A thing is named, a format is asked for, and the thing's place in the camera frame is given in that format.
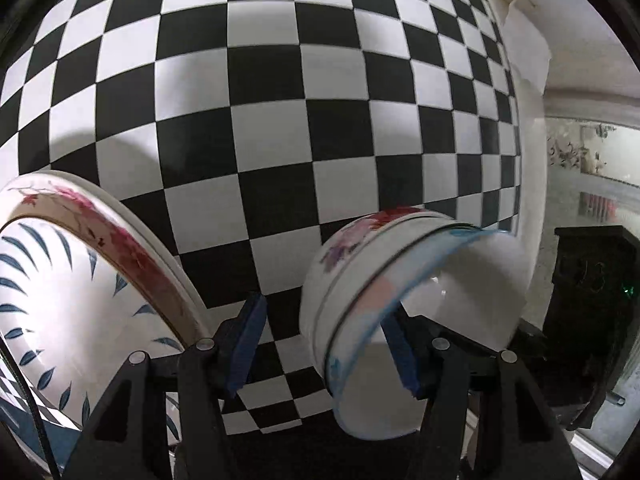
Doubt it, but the white plate blue leaf rim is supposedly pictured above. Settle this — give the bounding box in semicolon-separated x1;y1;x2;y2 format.
1;218;183;425

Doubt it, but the black white checkered mat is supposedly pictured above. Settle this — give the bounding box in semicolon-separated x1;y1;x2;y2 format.
1;0;521;434

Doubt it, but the large plain white bowl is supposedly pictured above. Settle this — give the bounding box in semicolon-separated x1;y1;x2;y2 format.
326;228;527;440

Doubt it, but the blue cabinet door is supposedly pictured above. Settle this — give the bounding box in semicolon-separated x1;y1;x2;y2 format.
1;403;80;470

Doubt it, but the white bowl dark rim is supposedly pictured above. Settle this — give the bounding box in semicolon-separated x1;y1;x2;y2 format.
299;207;457;374

